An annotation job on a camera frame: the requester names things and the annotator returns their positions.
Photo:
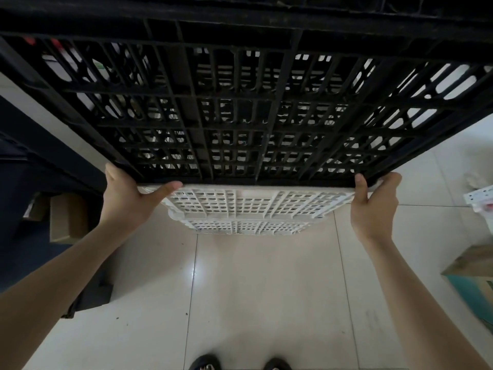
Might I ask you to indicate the person's right hand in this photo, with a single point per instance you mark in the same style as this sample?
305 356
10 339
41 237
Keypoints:
375 211

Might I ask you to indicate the person's left hand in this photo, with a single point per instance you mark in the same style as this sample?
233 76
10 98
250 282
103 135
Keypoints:
123 202

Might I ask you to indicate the person's left thumb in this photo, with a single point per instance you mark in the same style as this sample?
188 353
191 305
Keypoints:
163 189

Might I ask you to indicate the person's right thumb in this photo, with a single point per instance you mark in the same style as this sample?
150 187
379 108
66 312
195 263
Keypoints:
361 188

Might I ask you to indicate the black plastic lattice crate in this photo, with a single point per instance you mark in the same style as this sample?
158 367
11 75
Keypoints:
246 96

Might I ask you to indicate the person's left forearm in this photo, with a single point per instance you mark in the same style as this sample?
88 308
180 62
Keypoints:
50 292

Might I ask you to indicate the person's right forearm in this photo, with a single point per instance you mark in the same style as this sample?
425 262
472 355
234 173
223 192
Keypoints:
420 304

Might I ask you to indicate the white plastic lattice crate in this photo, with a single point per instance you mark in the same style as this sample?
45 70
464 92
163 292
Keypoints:
246 210

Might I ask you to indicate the dark blue cabinet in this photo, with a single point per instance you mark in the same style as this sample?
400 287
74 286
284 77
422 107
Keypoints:
27 196

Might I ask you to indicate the teal and brown cardboard box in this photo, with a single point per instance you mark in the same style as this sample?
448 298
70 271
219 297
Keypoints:
472 281

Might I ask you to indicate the person's left black shoe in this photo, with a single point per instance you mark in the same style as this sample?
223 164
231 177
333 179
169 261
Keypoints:
204 362

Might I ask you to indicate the person's black shoe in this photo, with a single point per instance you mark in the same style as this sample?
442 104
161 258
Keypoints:
277 364
204 362

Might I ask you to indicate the person's right black shoe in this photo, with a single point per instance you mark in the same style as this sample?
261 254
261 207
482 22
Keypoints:
277 364

